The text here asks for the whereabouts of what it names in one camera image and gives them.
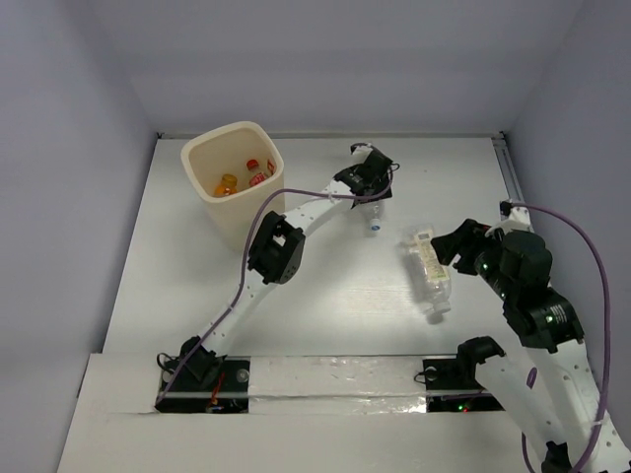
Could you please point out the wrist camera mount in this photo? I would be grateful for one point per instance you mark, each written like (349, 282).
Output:
(360, 151)
(514, 217)

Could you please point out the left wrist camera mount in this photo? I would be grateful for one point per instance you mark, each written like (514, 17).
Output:
(360, 151)

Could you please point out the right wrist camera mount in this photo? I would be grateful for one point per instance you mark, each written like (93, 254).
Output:
(514, 217)

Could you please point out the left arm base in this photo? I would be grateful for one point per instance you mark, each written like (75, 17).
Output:
(203, 383)

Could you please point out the red label cola bottle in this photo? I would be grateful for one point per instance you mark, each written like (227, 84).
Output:
(257, 173)

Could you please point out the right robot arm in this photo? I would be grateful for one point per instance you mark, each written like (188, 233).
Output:
(569, 432)

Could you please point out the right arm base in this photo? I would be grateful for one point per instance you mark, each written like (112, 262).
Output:
(450, 382)

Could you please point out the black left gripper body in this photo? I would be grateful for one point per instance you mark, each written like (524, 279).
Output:
(371, 195)

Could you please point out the aluminium table edge rail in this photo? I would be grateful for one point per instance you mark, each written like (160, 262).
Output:
(507, 169)

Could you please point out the cream plastic bin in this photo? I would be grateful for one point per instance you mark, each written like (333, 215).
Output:
(226, 149)

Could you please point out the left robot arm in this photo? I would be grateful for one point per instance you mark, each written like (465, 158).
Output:
(273, 253)

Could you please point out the orange juice bottle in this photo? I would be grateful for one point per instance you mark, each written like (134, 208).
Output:
(227, 186)

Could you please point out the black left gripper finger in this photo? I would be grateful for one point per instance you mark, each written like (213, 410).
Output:
(351, 177)
(371, 199)

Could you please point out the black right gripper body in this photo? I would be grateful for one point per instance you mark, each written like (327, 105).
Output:
(487, 265)

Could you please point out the silver tape strip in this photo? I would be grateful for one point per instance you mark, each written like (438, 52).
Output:
(335, 386)

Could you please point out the clear bottle white cap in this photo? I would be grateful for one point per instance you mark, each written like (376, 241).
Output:
(373, 214)

